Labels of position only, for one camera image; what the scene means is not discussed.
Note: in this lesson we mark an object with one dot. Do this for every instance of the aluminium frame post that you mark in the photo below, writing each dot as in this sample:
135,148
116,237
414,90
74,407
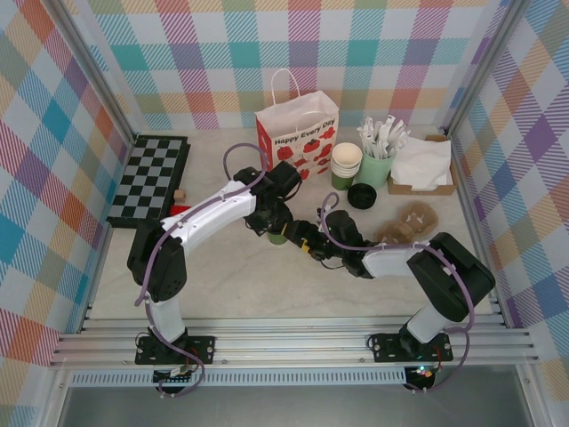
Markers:
95,66
486,62

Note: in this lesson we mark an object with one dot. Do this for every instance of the small circuit board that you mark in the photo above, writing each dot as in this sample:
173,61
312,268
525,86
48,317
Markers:
422,373
175,376

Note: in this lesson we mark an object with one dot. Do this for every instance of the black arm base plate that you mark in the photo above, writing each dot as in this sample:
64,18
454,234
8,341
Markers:
202,349
384,347

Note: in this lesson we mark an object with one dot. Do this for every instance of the small red block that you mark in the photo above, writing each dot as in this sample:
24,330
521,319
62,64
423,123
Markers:
179,208

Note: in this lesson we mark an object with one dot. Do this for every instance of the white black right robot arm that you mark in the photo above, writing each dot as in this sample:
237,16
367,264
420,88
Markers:
395,260

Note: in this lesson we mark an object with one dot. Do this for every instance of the white paper napkin stack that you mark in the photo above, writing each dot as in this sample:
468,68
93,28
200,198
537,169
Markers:
422,160

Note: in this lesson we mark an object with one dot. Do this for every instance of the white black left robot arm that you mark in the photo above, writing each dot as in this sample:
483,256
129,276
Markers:
209,213

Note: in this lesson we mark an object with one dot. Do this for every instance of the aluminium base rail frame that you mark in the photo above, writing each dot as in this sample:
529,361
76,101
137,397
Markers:
289,342

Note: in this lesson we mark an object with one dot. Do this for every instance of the brown pulp cup carrier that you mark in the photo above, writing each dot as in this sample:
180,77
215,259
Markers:
400,227

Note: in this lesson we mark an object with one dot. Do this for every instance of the mint green cylindrical holder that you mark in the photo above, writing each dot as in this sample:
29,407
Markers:
375,175

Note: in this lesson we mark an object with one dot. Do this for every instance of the white paper wrapped straw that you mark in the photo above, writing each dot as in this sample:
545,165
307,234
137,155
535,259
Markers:
397,135
401,139
372,131
387,129
381,138
365,138

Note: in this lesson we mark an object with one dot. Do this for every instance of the stack of paper cups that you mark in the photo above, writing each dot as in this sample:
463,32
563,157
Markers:
347,155

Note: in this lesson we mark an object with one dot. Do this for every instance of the brown cardboard napkin box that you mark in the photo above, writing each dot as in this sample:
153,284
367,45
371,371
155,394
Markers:
422,191

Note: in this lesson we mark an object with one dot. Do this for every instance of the small wooden block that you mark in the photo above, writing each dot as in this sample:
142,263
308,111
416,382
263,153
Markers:
179,195

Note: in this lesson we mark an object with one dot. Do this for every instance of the black plastic cup lid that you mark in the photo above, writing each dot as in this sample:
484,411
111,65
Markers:
361,208
362,195

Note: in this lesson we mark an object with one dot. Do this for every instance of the white red poppy paper bag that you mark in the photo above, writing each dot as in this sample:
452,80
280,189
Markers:
311,147

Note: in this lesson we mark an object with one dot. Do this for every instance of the black grey chessboard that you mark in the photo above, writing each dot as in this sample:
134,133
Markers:
146,178

